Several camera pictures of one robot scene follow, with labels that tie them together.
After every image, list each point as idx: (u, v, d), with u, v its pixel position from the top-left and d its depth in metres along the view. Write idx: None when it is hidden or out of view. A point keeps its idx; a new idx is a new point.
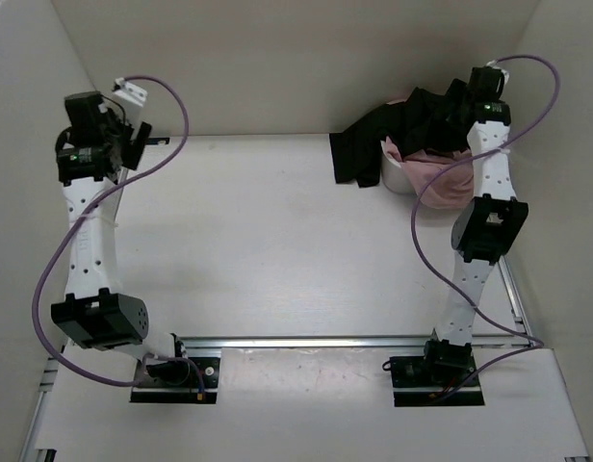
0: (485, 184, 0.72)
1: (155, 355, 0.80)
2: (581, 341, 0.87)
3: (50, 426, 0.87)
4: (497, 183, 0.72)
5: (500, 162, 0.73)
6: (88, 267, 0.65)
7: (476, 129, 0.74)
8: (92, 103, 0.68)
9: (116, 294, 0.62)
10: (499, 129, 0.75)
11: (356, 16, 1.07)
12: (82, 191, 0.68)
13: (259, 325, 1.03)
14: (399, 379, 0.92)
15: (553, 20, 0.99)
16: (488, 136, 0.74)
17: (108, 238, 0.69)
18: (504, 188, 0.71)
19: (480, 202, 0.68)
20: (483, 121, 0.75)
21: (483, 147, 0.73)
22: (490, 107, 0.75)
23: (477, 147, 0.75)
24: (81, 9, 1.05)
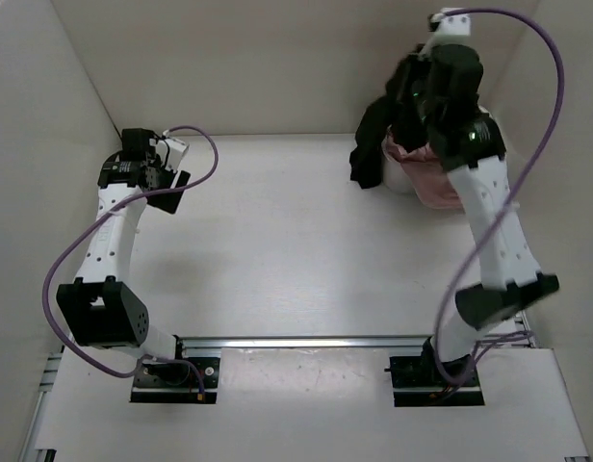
0: (505, 266, 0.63)
1: (154, 357, 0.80)
2: (580, 341, 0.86)
3: (52, 424, 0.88)
4: (516, 259, 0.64)
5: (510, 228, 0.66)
6: (101, 255, 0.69)
7: (470, 179, 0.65)
8: (143, 135, 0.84)
9: (119, 282, 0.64)
10: (495, 172, 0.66)
11: (354, 15, 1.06)
12: (114, 193, 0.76)
13: (260, 325, 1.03)
14: (399, 379, 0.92)
15: (554, 16, 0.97)
16: (488, 192, 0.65)
17: (126, 239, 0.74)
18: (526, 263, 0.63)
19: (513, 294, 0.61)
20: (475, 166, 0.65)
21: (489, 212, 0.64)
22: (475, 135, 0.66)
23: (476, 206, 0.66)
24: (81, 13, 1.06)
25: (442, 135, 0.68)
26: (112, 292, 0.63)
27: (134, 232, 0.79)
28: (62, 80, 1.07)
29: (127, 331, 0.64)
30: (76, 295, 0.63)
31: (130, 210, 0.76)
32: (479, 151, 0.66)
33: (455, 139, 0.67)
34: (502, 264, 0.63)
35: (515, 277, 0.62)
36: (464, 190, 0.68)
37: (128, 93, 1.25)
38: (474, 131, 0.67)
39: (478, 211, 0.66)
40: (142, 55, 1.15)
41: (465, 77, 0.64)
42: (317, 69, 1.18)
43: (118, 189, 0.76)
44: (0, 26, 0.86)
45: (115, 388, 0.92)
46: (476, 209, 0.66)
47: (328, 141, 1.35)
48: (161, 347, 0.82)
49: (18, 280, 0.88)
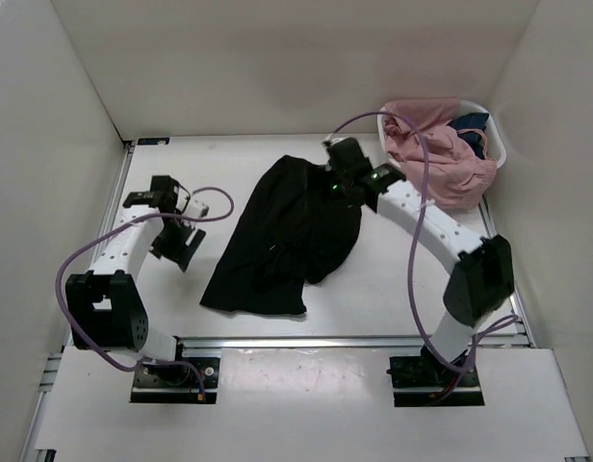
0: (451, 243, 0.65)
1: (152, 358, 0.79)
2: (580, 341, 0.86)
3: (52, 424, 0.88)
4: (456, 235, 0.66)
5: (437, 214, 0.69)
6: (115, 254, 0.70)
7: (390, 200, 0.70)
8: (173, 180, 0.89)
9: (126, 274, 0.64)
10: (408, 189, 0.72)
11: (354, 16, 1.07)
12: (136, 211, 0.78)
13: (259, 324, 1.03)
14: (399, 379, 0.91)
15: (553, 19, 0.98)
16: (404, 199, 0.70)
17: (140, 249, 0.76)
18: (466, 235, 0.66)
19: (465, 264, 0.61)
20: (385, 190, 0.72)
21: (412, 211, 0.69)
22: (377, 175, 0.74)
23: (405, 216, 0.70)
24: (81, 14, 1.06)
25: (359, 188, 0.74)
26: (118, 283, 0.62)
27: (146, 247, 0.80)
28: (62, 81, 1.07)
29: (127, 327, 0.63)
30: (85, 284, 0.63)
31: (149, 225, 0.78)
32: (388, 180, 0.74)
33: (365, 182, 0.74)
34: (448, 243, 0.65)
35: (464, 247, 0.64)
36: (389, 214, 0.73)
37: (128, 93, 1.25)
38: (376, 172, 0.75)
39: (408, 219, 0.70)
40: (141, 55, 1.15)
41: (350, 150, 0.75)
42: (317, 70, 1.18)
43: (141, 208, 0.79)
44: (0, 25, 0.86)
45: (115, 388, 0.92)
46: (405, 218, 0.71)
47: (328, 141, 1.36)
48: (161, 350, 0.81)
49: (18, 280, 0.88)
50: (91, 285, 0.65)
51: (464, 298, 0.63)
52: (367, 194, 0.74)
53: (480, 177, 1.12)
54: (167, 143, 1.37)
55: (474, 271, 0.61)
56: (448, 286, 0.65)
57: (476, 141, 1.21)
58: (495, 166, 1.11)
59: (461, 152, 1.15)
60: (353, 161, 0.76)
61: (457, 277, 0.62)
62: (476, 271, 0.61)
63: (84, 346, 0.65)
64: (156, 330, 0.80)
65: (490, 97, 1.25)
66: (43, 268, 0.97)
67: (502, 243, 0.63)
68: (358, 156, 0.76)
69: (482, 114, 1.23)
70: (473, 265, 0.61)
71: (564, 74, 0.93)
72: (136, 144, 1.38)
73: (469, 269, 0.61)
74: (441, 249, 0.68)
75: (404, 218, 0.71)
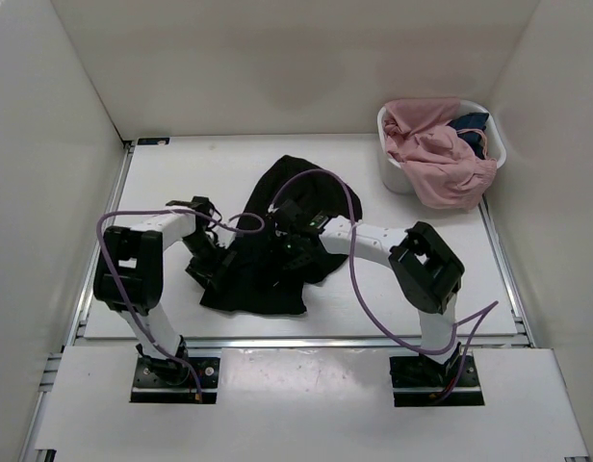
0: (383, 245, 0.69)
1: (154, 341, 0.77)
2: (580, 342, 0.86)
3: (52, 424, 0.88)
4: (385, 238, 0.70)
5: (367, 229, 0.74)
6: (151, 223, 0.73)
7: (329, 235, 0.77)
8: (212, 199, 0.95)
9: (158, 234, 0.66)
10: (341, 220, 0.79)
11: (354, 17, 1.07)
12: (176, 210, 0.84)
13: (260, 324, 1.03)
14: (399, 379, 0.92)
15: (553, 19, 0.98)
16: (340, 229, 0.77)
17: (172, 234, 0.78)
18: (392, 234, 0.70)
19: (396, 257, 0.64)
20: (323, 229, 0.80)
21: (348, 235, 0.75)
22: (315, 221, 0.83)
23: (345, 243, 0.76)
24: (81, 14, 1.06)
25: (306, 238, 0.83)
26: (151, 239, 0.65)
27: (177, 239, 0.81)
28: (62, 81, 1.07)
29: (147, 285, 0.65)
30: (120, 237, 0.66)
31: (184, 218, 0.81)
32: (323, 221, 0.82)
33: (306, 232, 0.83)
34: (380, 246, 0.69)
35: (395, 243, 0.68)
36: (337, 248, 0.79)
37: (128, 94, 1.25)
38: (314, 220, 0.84)
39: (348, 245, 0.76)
40: (142, 55, 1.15)
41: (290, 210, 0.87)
42: (317, 70, 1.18)
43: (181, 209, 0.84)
44: (0, 25, 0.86)
45: (114, 389, 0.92)
46: (346, 245, 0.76)
47: (329, 141, 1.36)
48: (163, 338, 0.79)
49: (17, 280, 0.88)
50: (126, 241, 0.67)
51: (418, 291, 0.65)
52: (313, 241, 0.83)
53: (480, 177, 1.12)
54: (167, 143, 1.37)
55: (409, 260, 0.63)
56: (401, 287, 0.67)
57: (476, 141, 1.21)
58: (496, 166, 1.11)
59: (461, 151, 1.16)
60: (293, 217, 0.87)
61: (400, 273, 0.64)
62: (411, 260, 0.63)
63: (102, 295, 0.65)
64: (167, 314, 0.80)
65: (491, 98, 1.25)
66: (42, 269, 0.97)
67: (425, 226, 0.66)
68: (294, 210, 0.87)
69: (482, 114, 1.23)
70: (405, 254, 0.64)
71: (564, 74, 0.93)
72: (136, 144, 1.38)
73: (404, 259, 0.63)
74: (382, 257, 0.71)
75: (345, 244, 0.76)
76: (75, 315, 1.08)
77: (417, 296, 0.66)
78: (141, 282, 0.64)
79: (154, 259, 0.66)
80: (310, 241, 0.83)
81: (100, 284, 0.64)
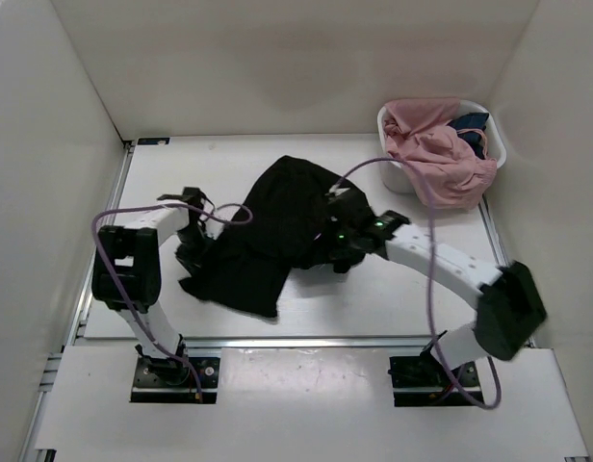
0: (469, 276, 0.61)
1: (154, 342, 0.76)
2: (580, 342, 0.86)
3: (52, 424, 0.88)
4: (472, 268, 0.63)
5: (449, 251, 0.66)
6: (144, 220, 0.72)
7: (399, 244, 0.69)
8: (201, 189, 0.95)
9: (153, 232, 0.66)
10: (412, 231, 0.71)
11: (354, 17, 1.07)
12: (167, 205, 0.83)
13: (260, 325, 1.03)
14: (399, 379, 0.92)
15: (553, 19, 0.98)
16: (413, 242, 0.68)
17: (167, 228, 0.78)
18: (480, 267, 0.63)
19: (485, 297, 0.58)
20: (393, 236, 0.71)
21: (423, 252, 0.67)
22: (381, 223, 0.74)
23: (417, 259, 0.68)
24: (82, 14, 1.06)
25: (364, 236, 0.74)
26: (145, 236, 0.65)
27: (170, 232, 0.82)
28: (62, 81, 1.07)
29: (145, 281, 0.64)
30: (115, 235, 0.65)
31: (177, 213, 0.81)
32: (393, 228, 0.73)
33: (369, 231, 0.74)
34: (466, 277, 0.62)
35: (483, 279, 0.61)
36: (400, 259, 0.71)
37: (128, 94, 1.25)
38: (381, 220, 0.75)
39: (420, 261, 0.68)
40: (142, 55, 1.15)
41: None
42: (317, 70, 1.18)
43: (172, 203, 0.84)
44: (0, 25, 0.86)
45: (114, 389, 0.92)
46: (417, 261, 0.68)
47: (329, 141, 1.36)
48: (162, 338, 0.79)
49: (17, 280, 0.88)
50: (120, 239, 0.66)
51: (497, 334, 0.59)
52: (375, 242, 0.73)
53: (480, 177, 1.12)
54: (167, 143, 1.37)
55: (498, 304, 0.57)
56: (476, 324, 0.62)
57: (476, 141, 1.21)
58: (496, 166, 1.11)
59: (461, 151, 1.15)
60: None
61: (484, 314, 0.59)
62: (501, 305, 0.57)
63: (101, 295, 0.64)
64: (164, 314, 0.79)
65: (490, 98, 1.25)
66: (42, 269, 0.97)
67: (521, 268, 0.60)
68: (360, 208, 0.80)
69: (482, 114, 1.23)
70: (495, 296, 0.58)
71: (564, 74, 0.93)
72: (136, 144, 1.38)
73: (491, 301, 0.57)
74: (460, 288, 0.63)
75: (417, 260, 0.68)
76: (75, 315, 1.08)
77: (492, 339, 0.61)
78: (140, 281, 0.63)
79: (151, 257, 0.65)
80: (373, 241, 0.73)
81: (99, 284, 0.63)
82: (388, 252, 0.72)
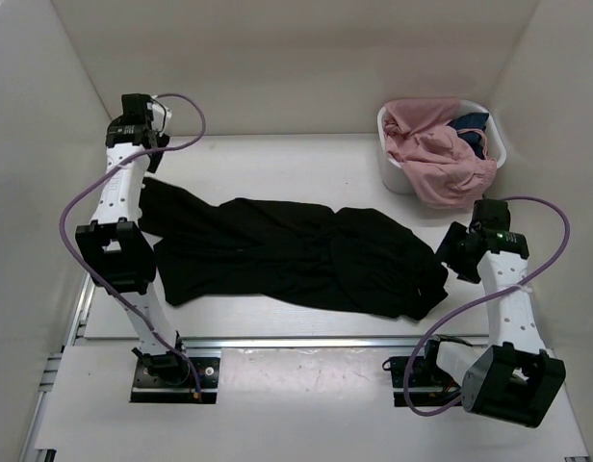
0: (507, 331, 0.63)
1: None
2: (580, 341, 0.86)
3: (52, 425, 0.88)
4: (520, 330, 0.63)
5: (521, 300, 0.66)
6: (113, 202, 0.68)
7: (492, 261, 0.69)
8: (143, 97, 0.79)
9: (130, 223, 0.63)
10: (514, 261, 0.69)
11: (354, 16, 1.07)
12: (121, 151, 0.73)
13: (259, 325, 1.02)
14: (399, 379, 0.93)
15: (553, 20, 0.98)
16: (503, 269, 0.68)
17: (136, 193, 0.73)
18: (526, 336, 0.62)
19: (501, 352, 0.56)
20: (497, 251, 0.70)
21: (502, 282, 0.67)
22: (502, 236, 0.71)
23: (493, 283, 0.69)
24: (82, 14, 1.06)
25: (477, 235, 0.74)
26: (124, 232, 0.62)
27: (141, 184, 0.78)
28: (62, 81, 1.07)
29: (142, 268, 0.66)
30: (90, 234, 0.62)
31: (138, 166, 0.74)
32: (506, 248, 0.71)
33: (483, 233, 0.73)
34: (503, 328, 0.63)
35: (512, 342, 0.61)
36: (484, 272, 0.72)
37: (128, 93, 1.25)
38: (503, 234, 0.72)
39: (493, 288, 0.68)
40: (142, 54, 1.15)
41: (492, 206, 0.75)
42: (318, 70, 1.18)
43: (125, 147, 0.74)
44: (0, 26, 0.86)
45: (114, 388, 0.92)
46: (491, 288, 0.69)
47: (328, 141, 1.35)
48: (161, 329, 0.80)
49: (18, 280, 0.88)
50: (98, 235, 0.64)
51: (476, 380, 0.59)
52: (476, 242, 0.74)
53: (480, 177, 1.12)
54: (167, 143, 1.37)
55: (505, 369, 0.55)
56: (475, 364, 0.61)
57: (476, 141, 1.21)
58: (495, 166, 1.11)
59: (461, 151, 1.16)
60: (486, 215, 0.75)
61: (486, 361, 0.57)
62: (505, 370, 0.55)
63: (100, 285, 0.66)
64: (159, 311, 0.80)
65: (490, 98, 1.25)
66: (41, 269, 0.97)
67: (560, 366, 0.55)
68: (499, 215, 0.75)
69: (482, 114, 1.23)
70: (508, 363, 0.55)
71: (564, 74, 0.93)
72: None
73: (504, 361, 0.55)
74: (495, 328, 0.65)
75: (490, 286, 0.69)
76: (75, 315, 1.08)
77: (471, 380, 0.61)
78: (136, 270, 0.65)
79: (141, 247, 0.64)
80: (476, 243, 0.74)
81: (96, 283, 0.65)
82: (480, 260, 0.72)
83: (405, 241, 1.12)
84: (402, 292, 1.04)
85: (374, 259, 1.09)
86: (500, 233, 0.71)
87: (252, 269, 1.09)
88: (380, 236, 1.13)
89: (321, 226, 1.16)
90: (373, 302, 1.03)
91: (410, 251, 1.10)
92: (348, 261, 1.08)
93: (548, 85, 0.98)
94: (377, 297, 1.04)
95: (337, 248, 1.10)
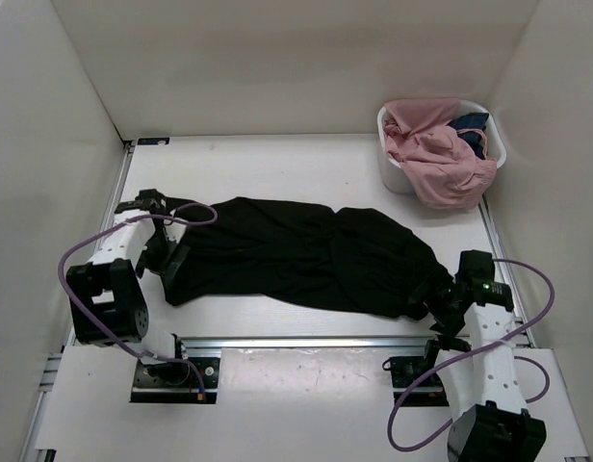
0: (490, 390, 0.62)
1: (154, 354, 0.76)
2: (580, 342, 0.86)
3: (52, 425, 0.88)
4: (503, 388, 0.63)
5: (504, 357, 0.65)
6: (112, 247, 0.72)
7: (476, 314, 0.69)
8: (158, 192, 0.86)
9: (124, 261, 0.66)
10: (499, 315, 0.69)
11: (354, 16, 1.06)
12: (128, 215, 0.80)
13: (260, 325, 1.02)
14: (399, 379, 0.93)
15: (553, 20, 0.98)
16: (490, 324, 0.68)
17: (137, 247, 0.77)
18: (509, 395, 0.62)
19: (482, 411, 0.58)
20: (483, 303, 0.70)
21: (486, 337, 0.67)
22: (488, 286, 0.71)
23: (478, 337, 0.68)
24: (82, 14, 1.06)
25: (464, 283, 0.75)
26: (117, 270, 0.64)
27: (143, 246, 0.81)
28: (61, 81, 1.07)
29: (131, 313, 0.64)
30: (85, 274, 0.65)
31: (143, 226, 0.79)
32: (492, 299, 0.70)
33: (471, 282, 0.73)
34: (486, 386, 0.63)
35: (496, 399, 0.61)
36: (470, 324, 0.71)
37: (128, 93, 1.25)
38: (490, 284, 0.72)
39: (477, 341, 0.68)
40: (142, 54, 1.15)
41: (476, 257, 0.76)
42: (318, 70, 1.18)
43: (133, 212, 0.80)
44: None
45: (114, 389, 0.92)
46: (476, 342, 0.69)
47: (328, 141, 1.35)
48: (160, 346, 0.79)
49: (17, 280, 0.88)
50: (91, 276, 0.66)
51: (463, 439, 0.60)
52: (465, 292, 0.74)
53: (480, 177, 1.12)
54: (167, 143, 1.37)
55: (485, 427, 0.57)
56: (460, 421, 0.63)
57: (476, 141, 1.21)
58: (495, 166, 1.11)
59: (461, 151, 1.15)
60: (473, 264, 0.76)
61: (470, 419, 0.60)
62: (487, 428, 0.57)
63: (88, 337, 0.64)
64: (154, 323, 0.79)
65: (490, 98, 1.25)
66: (41, 268, 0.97)
67: (541, 428, 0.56)
68: (484, 265, 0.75)
69: (482, 114, 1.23)
70: (489, 422, 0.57)
71: (564, 74, 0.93)
72: (136, 144, 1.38)
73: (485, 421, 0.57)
74: (478, 384, 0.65)
75: (476, 338, 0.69)
76: None
77: (457, 435, 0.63)
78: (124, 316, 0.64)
79: (131, 289, 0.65)
80: (465, 294, 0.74)
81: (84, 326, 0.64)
82: (467, 311, 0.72)
83: (406, 241, 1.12)
84: (401, 292, 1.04)
85: (374, 258, 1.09)
86: (486, 282, 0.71)
87: (252, 269, 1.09)
88: (380, 237, 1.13)
89: (321, 226, 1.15)
90: (373, 302, 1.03)
91: (409, 251, 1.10)
92: (348, 261, 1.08)
93: (548, 85, 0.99)
94: (374, 298, 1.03)
95: (337, 248, 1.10)
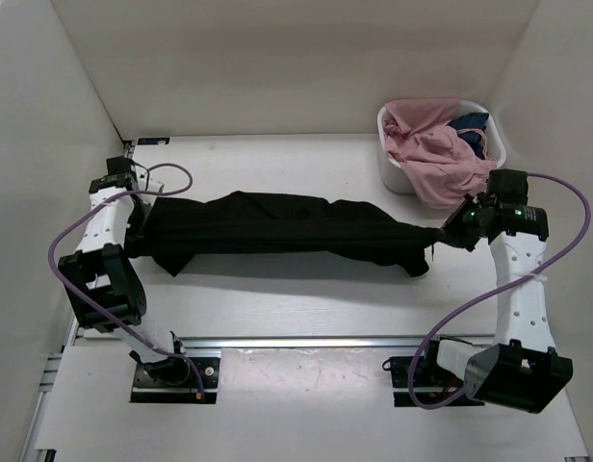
0: (517, 326, 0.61)
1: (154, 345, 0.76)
2: (580, 342, 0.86)
3: (52, 426, 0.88)
4: (530, 324, 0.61)
5: (531, 293, 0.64)
6: (98, 233, 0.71)
7: (504, 242, 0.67)
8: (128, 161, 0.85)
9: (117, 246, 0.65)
10: (531, 245, 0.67)
11: (354, 15, 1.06)
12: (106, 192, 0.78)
13: (260, 326, 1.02)
14: (399, 379, 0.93)
15: (553, 21, 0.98)
16: (519, 253, 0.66)
17: (121, 228, 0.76)
18: (537, 333, 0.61)
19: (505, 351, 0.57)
20: (514, 232, 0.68)
21: (515, 269, 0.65)
22: (522, 212, 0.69)
23: (506, 269, 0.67)
24: (82, 14, 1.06)
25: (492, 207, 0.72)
26: (111, 255, 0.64)
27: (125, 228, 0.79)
28: (61, 81, 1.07)
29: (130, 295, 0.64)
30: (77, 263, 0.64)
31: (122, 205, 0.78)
32: (525, 228, 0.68)
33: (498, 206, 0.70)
34: (511, 322, 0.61)
35: (520, 337, 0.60)
36: (497, 254, 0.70)
37: (129, 93, 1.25)
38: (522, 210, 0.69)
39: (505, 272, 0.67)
40: (142, 55, 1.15)
41: (510, 176, 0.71)
42: (318, 70, 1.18)
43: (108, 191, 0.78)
44: (0, 26, 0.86)
45: (114, 389, 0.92)
46: (503, 271, 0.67)
47: (328, 141, 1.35)
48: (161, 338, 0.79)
49: (17, 280, 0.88)
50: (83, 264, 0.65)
51: (481, 372, 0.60)
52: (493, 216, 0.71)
53: (480, 177, 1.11)
54: (167, 143, 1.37)
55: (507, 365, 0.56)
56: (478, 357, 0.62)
57: (476, 141, 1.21)
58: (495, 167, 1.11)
59: (461, 151, 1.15)
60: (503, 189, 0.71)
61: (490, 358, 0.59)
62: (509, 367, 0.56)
63: (90, 323, 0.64)
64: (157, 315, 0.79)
65: (490, 98, 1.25)
66: (41, 268, 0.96)
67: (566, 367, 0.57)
68: (517, 187, 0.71)
69: (482, 114, 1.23)
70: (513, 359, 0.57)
71: (565, 75, 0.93)
72: (136, 144, 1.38)
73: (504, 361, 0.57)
74: (503, 320, 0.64)
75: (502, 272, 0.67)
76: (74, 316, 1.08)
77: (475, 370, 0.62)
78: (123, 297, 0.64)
79: (127, 271, 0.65)
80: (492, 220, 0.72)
81: (85, 315, 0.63)
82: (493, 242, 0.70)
83: None
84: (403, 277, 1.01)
85: None
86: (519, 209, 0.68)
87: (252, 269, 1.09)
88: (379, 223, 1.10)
89: None
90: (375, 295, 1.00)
91: None
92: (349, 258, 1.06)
93: (548, 85, 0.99)
94: None
95: None
